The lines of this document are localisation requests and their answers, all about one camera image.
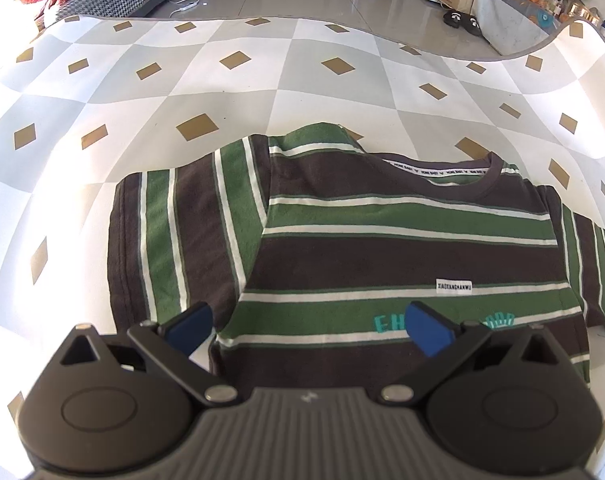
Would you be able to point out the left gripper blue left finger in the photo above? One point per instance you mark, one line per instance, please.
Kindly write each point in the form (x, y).
(169, 346)

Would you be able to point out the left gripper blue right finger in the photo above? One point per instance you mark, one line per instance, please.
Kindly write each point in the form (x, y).
(447, 347)

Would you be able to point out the green brown striped shirt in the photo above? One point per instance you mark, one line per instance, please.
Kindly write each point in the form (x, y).
(308, 250)

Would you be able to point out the checkered diamond pattern tablecloth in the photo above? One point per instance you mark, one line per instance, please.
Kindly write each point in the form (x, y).
(91, 101)

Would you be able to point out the black slippers pair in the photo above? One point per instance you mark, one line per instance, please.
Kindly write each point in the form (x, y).
(457, 19)

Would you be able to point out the white cloth covered counter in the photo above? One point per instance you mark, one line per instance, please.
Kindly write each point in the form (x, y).
(514, 26)

